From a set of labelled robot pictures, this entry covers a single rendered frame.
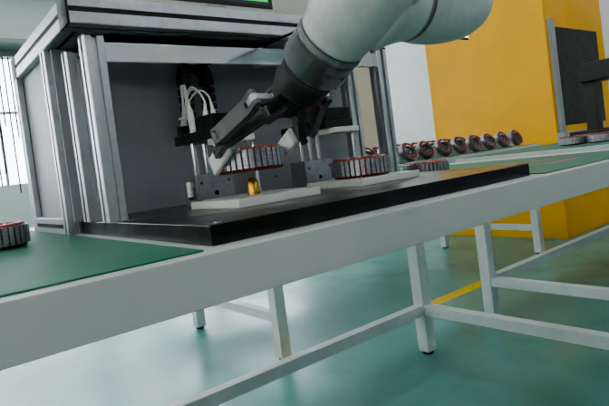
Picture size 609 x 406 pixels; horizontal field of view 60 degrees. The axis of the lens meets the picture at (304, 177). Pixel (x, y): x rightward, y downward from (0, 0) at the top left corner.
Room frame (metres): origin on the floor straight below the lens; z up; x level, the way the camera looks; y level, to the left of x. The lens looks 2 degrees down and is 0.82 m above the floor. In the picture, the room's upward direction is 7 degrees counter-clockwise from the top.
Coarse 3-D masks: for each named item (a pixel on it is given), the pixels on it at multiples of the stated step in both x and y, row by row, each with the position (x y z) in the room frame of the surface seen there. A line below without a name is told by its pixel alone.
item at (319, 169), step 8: (304, 160) 1.08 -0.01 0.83; (312, 160) 1.07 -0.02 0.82; (320, 160) 1.09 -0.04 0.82; (328, 160) 1.10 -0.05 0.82; (296, 168) 1.08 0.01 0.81; (304, 168) 1.06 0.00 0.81; (312, 168) 1.07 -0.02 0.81; (320, 168) 1.08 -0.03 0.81; (328, 168) 1.10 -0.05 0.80; (296, 176) 1.08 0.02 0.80; (304, 176) 1.06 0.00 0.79; (312, 176) 1.07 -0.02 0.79; (320, 176) 1.08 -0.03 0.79; (328, 176) 1.10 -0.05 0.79; (296, 184) 1.09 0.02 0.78; (304, 184) 1.07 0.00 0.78
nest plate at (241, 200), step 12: (264, 192) 0.85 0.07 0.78; (276, 192) 0.80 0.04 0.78; (288, 192) 0.79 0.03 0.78; (300, 192) 0.80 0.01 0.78; (312, 192) 0.82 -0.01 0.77; (192, 204) 0.85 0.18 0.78; (204, 204) 0.81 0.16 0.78; (216, 204) 0.79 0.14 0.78; (228, 204) 0.76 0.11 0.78; (240, 204) 0.74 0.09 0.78; (252, 204) 0.75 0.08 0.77
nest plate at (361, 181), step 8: (376, 176) 0.92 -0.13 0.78; (384, 176) 0.92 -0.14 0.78; (392, 176) 0.93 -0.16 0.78; (400, 176) 0.94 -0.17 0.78; (408, 176) 0.96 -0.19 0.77; (416, 176) 0.97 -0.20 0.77; (312, 184) 0.99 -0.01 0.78; (320, 184) 0.97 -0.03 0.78; (328, 184) 0.95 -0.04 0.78; (336, 184) 0.93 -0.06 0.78; (344, 184) 0.92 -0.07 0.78; (352, 184) 0.90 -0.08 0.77; (360, 184) 0.89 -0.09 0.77; (368, 184) 0.89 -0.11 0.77
